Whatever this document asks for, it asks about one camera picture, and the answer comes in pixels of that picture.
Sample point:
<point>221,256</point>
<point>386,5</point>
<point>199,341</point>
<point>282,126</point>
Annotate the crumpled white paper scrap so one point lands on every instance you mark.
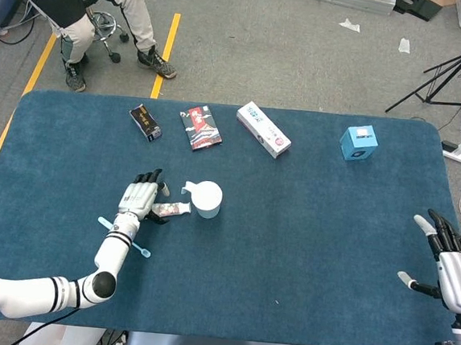
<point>350,25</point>
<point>404,45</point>

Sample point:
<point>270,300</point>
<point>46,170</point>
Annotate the black swivel stool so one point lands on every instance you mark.
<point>106,28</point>

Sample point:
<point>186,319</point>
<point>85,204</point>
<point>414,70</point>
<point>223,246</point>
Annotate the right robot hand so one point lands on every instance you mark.
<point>459,281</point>

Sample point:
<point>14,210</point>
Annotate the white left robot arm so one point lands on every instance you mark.
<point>114,251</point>

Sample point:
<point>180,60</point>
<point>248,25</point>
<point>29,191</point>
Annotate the blue table cloth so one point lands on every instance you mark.
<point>290,226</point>

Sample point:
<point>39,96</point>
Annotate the black foam insert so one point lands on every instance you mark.
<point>414,7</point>

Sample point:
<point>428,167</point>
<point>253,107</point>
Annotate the white robot torso shell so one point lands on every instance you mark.
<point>62,337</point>

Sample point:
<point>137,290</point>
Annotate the small black box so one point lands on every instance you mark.
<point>145,122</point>

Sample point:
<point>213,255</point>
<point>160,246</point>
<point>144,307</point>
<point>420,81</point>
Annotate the black red illustrated box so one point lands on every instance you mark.
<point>201,129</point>

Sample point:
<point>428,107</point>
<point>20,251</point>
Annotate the light blue toothbrush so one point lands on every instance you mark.
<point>143,250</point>

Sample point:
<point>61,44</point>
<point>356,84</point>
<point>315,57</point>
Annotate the white toothpaste tube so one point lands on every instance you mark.
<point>175,208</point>

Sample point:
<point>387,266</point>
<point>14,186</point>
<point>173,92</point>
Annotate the long white box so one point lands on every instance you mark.
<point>263,130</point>

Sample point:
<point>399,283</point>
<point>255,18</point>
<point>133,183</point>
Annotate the light blue speaker box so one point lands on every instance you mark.
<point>359,144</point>

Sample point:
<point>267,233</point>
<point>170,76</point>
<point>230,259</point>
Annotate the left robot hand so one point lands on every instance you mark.
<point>135,196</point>

